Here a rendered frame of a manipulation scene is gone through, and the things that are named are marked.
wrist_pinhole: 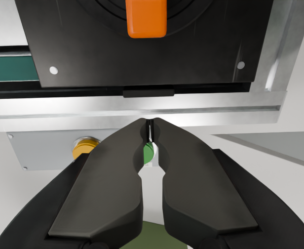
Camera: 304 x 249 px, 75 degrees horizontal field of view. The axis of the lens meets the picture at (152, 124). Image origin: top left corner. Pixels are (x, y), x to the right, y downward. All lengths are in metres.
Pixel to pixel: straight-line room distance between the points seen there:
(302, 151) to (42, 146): 1.81
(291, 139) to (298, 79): 1.37
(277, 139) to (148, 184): 1.36
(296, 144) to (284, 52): 1.58
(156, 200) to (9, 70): 0.39
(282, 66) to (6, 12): 0.32
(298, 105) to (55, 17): 0.41
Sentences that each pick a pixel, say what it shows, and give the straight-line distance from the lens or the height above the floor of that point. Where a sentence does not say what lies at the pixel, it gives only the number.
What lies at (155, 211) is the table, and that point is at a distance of 0.55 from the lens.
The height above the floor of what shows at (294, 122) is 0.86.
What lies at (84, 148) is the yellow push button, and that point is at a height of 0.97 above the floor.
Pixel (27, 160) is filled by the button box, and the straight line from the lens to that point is 0.34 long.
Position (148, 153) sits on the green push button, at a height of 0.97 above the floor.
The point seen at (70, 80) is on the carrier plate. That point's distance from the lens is 0.24.
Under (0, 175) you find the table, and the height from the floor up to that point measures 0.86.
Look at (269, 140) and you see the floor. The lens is 1.70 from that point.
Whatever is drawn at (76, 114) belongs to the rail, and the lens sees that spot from 0.28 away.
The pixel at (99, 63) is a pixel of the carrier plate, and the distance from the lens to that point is 0.23.
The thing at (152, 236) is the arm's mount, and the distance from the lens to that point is 0.56.
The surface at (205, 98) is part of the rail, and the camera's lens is 0.25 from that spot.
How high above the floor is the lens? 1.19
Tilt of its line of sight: 60 degrees down
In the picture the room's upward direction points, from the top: 177 degrees clockwise
